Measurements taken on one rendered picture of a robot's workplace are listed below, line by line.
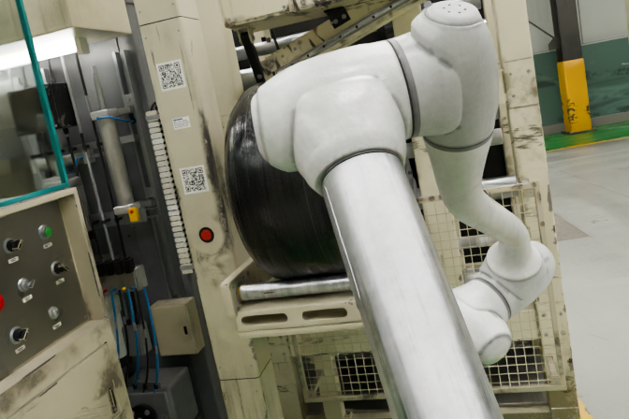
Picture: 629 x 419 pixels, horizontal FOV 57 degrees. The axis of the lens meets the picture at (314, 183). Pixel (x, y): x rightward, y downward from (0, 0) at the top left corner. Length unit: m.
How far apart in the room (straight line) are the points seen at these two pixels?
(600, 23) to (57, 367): 10.62
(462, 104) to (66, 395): 1.19
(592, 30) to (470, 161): 10.52
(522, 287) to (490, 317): 0.10
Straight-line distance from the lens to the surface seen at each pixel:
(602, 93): 11.29
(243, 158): 1.39
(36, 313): 1.59
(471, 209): 0.92
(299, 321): 1.55
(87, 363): 1.65
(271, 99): 0.71
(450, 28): 0.72
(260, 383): 1.80
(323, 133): 0.67
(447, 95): 0.73
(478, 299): 1.16
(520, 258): 1.16
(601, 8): 11.40
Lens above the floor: 1.38
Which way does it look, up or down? 8 degrees down
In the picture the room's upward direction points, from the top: 11 degrees counter-clockwise
